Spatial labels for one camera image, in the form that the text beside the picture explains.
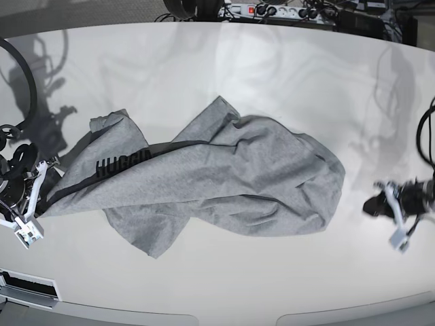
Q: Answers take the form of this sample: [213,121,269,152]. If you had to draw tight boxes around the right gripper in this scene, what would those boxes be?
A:
[1,169,33,213]

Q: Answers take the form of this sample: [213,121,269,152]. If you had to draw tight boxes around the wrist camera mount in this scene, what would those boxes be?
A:
[1,157,59,249]
[374,181,424,253]

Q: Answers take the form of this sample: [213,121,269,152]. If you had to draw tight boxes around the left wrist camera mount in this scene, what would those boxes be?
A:
[374,181,424,253]

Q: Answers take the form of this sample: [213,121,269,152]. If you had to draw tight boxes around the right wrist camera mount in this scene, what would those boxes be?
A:
[1,157,59,249]

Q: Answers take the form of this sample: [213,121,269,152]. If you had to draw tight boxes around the grey t-shirt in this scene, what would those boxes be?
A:
[44,97,345,258]

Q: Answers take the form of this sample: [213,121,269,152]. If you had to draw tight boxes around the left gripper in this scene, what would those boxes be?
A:
[362,179,434,217]

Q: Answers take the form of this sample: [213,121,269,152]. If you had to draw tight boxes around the black power adapter box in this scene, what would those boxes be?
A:
[336,11,384,39]

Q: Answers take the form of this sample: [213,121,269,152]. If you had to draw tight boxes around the black cable bundle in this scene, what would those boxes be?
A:
[154,0,225,23]

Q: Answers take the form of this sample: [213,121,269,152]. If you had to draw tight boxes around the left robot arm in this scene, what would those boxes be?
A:
[362,101,434,219]

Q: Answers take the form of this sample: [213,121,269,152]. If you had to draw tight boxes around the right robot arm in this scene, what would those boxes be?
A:
[1,38,38,222]

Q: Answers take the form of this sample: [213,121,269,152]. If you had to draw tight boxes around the white power strip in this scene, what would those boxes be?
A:
[217,3,322,22]

